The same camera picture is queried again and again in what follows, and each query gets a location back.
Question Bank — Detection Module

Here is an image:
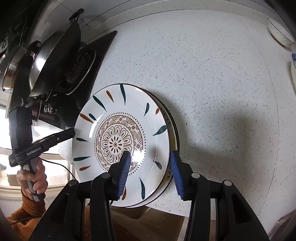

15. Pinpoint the small bear pattern plate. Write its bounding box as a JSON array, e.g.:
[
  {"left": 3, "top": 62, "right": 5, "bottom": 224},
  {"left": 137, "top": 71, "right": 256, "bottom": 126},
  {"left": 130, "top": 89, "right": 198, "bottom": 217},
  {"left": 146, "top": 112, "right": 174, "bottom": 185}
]
[{"left": 133, "top": 89, "right": 180, "bottom": 208}]

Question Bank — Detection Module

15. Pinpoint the mandala pattern plate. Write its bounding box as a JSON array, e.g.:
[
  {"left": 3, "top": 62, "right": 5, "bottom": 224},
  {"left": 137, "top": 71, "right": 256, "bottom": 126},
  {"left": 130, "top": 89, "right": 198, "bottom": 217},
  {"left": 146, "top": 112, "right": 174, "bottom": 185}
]
[{"left": 72, "top": 83, "right": 170, "bottom": 207}]

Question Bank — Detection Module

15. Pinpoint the white brown-rimmed bowl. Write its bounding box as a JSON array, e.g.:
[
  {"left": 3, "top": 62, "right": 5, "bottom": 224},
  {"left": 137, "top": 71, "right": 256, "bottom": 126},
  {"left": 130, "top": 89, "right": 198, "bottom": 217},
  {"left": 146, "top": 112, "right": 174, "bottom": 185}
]
[{"left": 267, "top": 18, "right": 295, "bottom": 48}]

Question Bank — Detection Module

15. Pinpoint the blue patterned bowl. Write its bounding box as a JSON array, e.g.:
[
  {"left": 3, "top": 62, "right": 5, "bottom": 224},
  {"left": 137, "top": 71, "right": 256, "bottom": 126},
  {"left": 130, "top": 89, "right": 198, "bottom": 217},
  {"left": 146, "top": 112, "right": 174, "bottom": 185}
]
[{"left": 290, "top": 53, "right": 296, "bottom": 89}]

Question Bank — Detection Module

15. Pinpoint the orange sleeve forearm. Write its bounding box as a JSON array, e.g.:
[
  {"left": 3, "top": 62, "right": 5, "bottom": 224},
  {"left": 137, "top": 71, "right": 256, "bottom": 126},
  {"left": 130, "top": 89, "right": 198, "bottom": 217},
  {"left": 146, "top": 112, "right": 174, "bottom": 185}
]
[{"left": 6, "top": 193, "right": 46, "bottom": 240}]

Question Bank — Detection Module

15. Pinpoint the person's left hand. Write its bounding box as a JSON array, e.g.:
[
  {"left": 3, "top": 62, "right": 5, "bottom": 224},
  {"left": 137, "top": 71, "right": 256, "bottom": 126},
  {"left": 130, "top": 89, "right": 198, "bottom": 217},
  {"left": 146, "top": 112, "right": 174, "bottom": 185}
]
[{"left": 16, "top": 158, "right": 48, "bottom": 201}]

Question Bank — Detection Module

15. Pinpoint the black gas stove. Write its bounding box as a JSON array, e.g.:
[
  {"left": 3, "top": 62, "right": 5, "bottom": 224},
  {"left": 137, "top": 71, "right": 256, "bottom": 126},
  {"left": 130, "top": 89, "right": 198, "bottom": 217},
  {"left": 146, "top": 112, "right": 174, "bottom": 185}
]
[{"left": 32, "top": 30, "right": 117, "bottom": 129}]

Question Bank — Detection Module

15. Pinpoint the steel mixing bowl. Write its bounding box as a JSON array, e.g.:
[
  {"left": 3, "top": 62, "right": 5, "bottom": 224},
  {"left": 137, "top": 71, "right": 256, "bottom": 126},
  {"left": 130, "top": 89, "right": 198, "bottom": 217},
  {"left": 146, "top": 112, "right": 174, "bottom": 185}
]
[{"left": 1, "top": 46, "right": 27, "bottom": 91}]

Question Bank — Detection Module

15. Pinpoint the black wok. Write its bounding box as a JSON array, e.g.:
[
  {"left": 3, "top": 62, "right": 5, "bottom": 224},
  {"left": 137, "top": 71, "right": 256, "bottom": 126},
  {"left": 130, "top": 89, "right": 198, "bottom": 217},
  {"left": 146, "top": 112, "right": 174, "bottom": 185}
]
[{"left": 28, "top": 9, "right": 85, "bottom": 98}]

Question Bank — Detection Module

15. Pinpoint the stainless steel sink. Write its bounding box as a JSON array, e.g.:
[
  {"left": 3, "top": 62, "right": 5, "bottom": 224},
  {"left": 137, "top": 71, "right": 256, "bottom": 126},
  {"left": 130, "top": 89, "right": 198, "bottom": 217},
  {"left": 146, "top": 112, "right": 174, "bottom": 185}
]
[{"left": 268, "top": 210, "right": 296, "bottom": 241}]

